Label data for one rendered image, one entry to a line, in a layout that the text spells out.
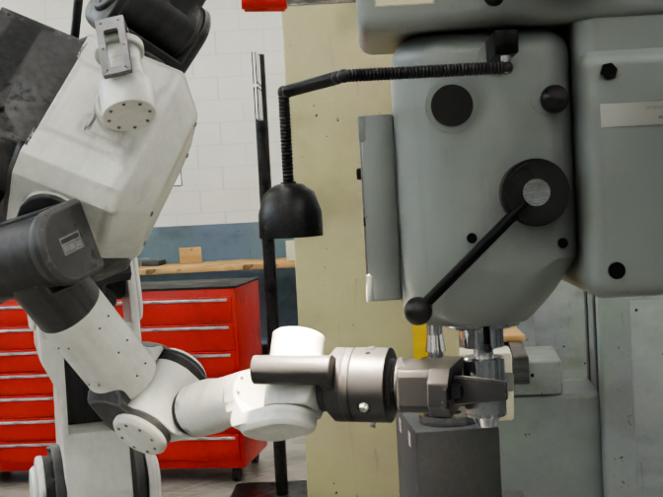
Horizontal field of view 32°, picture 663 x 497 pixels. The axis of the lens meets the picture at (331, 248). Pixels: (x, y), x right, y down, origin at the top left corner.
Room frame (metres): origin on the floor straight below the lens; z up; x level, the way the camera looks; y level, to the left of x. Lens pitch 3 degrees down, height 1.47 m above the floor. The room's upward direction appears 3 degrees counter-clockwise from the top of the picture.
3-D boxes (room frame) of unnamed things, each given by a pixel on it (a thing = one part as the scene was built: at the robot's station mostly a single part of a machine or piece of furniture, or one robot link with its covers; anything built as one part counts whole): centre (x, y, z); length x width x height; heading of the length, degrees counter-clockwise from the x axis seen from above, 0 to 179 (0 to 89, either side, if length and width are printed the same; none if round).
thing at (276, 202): (1.31, 0.04, 1.45); 0.07 x 0.07 x 0.06
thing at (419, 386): (1.35, -0.08, 1.23); 0.13 x 0.12 x 0.10; 164
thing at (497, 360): (1.32, -0.17, 1.26); 0.05 x 0.05 x 0.01
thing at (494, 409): (1.32, -0.17, 1.23); 0.05 x 0.05 x 0.06
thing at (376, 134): (1.33, -0.06, 1.45); 0.04 x 0.04 x 0.21; 88
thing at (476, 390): (1.29, -0.16, 1.23); 0.06 x 0.02 x 0.03; 74
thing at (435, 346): (1.78, -0.15, 1.26); 0.03 x 0.03 x 0.11
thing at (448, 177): (1.32, -0.17, 1.47); 0.21 x 0.19 x 0.32; 178
